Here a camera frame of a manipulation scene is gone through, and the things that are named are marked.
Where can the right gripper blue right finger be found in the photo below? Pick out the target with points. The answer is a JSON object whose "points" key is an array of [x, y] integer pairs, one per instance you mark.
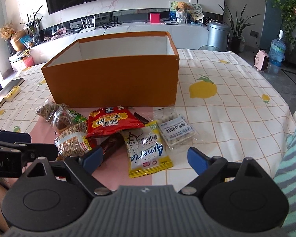
{"points": [[210, 172]]}

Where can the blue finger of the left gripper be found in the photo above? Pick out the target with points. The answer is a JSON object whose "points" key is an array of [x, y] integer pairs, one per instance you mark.
{"points": [[12, 137]]}

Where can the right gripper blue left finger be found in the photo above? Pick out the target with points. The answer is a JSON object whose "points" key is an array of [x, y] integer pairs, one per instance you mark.
{"points": [[81, 169]]}

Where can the dark red wafer bar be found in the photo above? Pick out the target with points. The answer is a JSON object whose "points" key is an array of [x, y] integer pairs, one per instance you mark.
{"points": [[111, 143]]}

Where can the clear brown snack pouch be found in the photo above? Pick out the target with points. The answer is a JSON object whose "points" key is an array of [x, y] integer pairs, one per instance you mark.
{"points": [[59, 116]]}

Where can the clear white candy bag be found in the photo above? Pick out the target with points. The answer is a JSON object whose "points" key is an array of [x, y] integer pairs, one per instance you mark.
{"points": [[174, 127]]}

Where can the red chips bag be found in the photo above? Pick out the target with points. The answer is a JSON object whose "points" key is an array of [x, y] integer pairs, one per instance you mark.
{"points": [[110, 120]]}

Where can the yellow America snack bag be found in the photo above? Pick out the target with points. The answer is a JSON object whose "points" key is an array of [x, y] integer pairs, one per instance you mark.
{"points": [[146, 151]]}

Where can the striped teal sleeve forearm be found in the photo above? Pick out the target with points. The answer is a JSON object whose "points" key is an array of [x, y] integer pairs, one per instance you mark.
{"points": [[285, 178]]}

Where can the dark book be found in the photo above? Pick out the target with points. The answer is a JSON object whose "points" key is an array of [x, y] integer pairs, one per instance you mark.
{"points": [[6, 92]]}

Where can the yellow small box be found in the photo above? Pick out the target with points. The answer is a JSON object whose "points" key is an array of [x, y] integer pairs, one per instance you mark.
{"points": [[12, 94]]}

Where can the lemon pattern tablecloth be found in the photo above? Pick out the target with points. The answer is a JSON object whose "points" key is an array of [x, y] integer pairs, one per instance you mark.
{"points": [[234, 110]]}

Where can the pink storage box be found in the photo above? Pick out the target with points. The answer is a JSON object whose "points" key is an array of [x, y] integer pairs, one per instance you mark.
{"points": [[28, 61]]}

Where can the orange round vase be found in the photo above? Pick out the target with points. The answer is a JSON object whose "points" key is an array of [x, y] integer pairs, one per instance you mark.
{"points": [[16, 41]]}

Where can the potted orchid plant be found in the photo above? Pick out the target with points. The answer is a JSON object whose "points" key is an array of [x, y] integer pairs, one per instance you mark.
{"points": [[33, 22]]}

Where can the orange cardboard box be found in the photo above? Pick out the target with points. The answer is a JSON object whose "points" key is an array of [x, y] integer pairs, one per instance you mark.
{"points": [[130, 69]]}

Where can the pink small heater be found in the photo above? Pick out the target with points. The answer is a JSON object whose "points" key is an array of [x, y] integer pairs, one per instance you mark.
{"points": [[261, 61]]}

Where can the clear glass chair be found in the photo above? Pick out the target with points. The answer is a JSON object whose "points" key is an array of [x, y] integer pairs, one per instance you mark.
{"points": [[210, 48]]}

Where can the white wifi router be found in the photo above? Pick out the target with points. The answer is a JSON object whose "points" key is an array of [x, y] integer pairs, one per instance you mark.
{"points": [[88, 24]]}

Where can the silver trash can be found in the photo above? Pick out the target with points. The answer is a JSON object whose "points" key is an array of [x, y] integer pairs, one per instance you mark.
{"points": [[218, 35]]}

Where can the blue water jug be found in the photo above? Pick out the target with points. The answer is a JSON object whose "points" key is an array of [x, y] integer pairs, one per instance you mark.
{"points": [[277, 50]]}

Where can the green potted plant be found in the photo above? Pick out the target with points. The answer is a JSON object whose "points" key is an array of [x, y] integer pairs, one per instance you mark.
{"points": [[237, 25]]}

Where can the pink red box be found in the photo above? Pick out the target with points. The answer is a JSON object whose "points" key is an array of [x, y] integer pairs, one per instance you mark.
{"points": [[154, 18]]}

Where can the brown teddy bear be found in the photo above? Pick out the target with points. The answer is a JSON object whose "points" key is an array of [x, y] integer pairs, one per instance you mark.
{"points": [[181, 6]]}

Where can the hanging ivy plant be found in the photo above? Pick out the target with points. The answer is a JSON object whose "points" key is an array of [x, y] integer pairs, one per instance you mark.
{"points": [[279, 15]]}

